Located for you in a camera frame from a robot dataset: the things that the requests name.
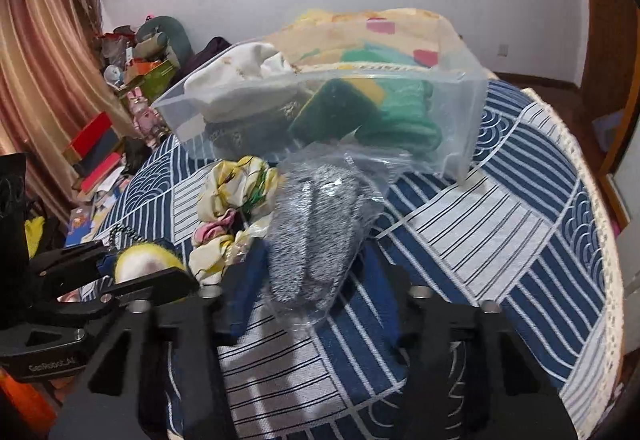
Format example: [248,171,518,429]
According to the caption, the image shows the white cloth hat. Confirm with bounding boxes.
[182,42,307,121]

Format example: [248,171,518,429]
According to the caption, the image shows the orange cloth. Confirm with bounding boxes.
[0,369,57,437]

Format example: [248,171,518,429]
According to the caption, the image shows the grey socks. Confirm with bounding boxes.
[264,142,397,327]

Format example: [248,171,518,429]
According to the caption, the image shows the blue white patterned bed cover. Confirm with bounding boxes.
[65,78,624,440]

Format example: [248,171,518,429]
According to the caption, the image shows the yellow plush ball with chain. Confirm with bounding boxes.
[97,221,189,287]

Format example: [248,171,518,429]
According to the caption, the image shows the green cardboard box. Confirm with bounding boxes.
[142,61,180,92]

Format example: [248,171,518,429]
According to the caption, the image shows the pink plush toy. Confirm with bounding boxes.
[127,87,162,133]

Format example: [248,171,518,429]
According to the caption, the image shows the green knit cloth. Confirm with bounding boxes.
[340,44,444,155]

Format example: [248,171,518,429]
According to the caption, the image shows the yellow cloth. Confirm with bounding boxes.
[25,217,47,257]

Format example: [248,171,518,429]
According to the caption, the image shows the brown striped curtain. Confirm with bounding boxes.
[0,0,132,221]

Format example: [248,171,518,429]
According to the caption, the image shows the dark patterned cloth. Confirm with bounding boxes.
[204,110,302,157]

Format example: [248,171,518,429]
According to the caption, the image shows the green neck pillow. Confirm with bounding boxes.
[136,14,194,66]

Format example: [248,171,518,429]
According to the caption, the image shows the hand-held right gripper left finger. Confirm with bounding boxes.
[47,242,273,440]

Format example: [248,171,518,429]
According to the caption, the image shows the floral yellow white scrunchie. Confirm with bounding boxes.
[189,155,282,285]

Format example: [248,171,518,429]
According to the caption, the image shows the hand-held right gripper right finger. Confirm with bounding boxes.
[357,245,593,440]

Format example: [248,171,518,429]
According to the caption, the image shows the red flat box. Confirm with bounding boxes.
[69,112,115,157]

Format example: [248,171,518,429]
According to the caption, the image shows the yellow printed blanket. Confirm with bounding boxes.
[265,8,467,71]

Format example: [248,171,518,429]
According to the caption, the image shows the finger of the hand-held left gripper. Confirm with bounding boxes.
[27,240,121,295]
[30,267,202,356]

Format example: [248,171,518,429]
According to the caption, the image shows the dark purple cloth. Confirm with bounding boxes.
[187,36,232,73]

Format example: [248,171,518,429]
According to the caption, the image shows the green yellow sponge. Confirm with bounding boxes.
[288,78,387,143]

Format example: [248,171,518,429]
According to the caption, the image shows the clear plastic storage box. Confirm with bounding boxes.
[151,37,489,183]

